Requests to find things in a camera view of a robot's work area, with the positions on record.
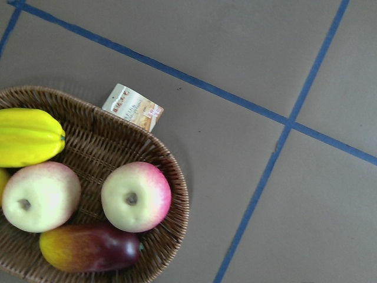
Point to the brown wicker basket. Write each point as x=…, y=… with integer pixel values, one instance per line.
x=97, y=143

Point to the pink green apple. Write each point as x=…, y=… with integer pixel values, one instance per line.
x=41, y=197
x=136, y=197

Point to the purple eggplant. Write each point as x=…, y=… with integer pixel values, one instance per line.
x=97, y=247

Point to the yellow starfruit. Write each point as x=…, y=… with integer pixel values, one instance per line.
x=29, y=136

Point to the yellow pear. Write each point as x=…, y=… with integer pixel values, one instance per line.
x=4, y=178

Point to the paper price tag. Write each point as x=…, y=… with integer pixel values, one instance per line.
x=133, y=107

